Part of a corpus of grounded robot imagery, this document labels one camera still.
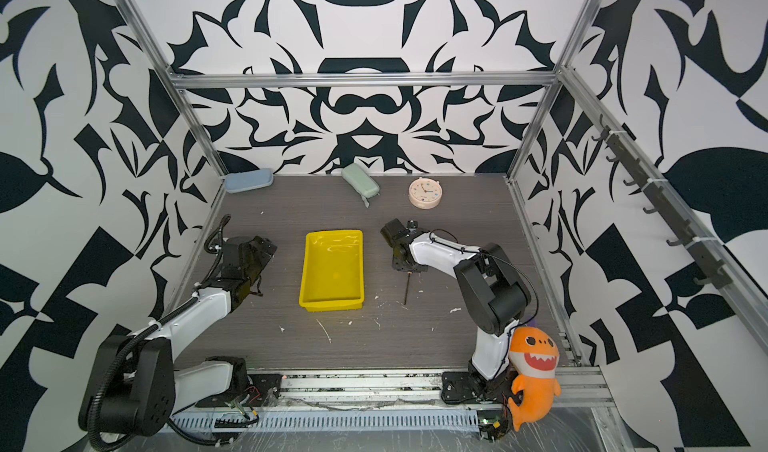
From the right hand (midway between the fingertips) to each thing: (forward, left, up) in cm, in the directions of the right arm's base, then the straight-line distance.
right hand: (409, 260), depth 94 cm
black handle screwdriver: (-7, +1, -2) cm, 8 cm away
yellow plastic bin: (-3, +24, -1) cm, 24 cm away
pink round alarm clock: (+28, -8, 0) cm, 29 cm away
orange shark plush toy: (-29, -28, +5) cm, 40 cm away
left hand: (+1, +43, +9) cm, 44 cm away
